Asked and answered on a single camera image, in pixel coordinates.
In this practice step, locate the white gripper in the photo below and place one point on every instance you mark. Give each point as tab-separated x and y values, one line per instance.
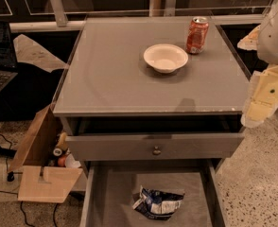
275	37

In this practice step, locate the blue chip bag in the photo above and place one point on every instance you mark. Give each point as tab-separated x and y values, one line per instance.
156	204

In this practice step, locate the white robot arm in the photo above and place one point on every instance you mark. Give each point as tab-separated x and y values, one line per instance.
262	100

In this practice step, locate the round metal drawer knob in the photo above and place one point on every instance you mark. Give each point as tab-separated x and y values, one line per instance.
156	151

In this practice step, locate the grey drawer cabinet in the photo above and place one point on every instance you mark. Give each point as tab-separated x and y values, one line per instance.
110	89

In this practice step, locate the grey top drawer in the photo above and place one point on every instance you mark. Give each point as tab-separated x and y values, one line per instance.
140	146

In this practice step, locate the grey open middle drawer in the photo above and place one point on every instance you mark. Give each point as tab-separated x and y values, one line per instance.
113	187

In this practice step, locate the orange soda can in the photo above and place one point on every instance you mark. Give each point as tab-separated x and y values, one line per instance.
197	32

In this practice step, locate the white paper bowl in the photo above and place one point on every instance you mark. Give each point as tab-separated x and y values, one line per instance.
165	58

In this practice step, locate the grey metal railing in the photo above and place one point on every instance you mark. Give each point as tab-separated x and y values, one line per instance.
52	15

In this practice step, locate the yellow bottle in box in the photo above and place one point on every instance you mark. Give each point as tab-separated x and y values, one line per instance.
61	145

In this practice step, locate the orange round object in box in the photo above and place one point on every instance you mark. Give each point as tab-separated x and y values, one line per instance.
61	161

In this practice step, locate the open cardboard box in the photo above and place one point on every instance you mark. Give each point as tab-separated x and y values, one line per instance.
40	182

